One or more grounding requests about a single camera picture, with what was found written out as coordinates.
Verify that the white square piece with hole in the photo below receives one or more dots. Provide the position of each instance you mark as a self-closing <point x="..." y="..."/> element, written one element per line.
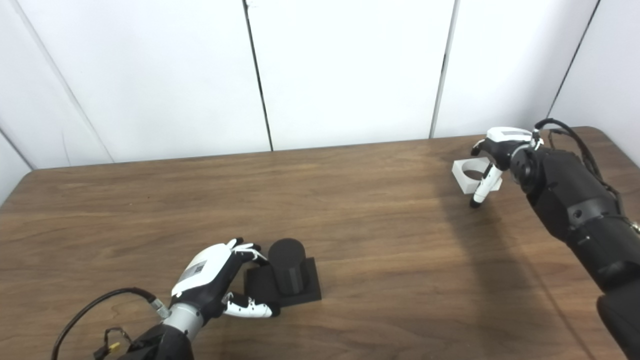
<point x="462" y="181"/>

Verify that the black peg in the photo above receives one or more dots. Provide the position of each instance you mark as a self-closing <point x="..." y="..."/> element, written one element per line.
<point x="287" y="265"/>

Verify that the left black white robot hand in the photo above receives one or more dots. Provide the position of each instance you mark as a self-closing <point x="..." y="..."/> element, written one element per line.
<point x="205" y="270"/>

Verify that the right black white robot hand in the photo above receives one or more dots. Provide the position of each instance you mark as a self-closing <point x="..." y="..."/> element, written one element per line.
<point x="505" y="142"/>

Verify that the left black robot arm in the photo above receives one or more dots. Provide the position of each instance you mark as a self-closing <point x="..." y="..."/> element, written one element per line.
<point x="160" y="342"/>

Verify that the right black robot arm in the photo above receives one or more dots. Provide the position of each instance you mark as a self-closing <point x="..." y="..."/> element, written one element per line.
<point x="575" y="200"/>

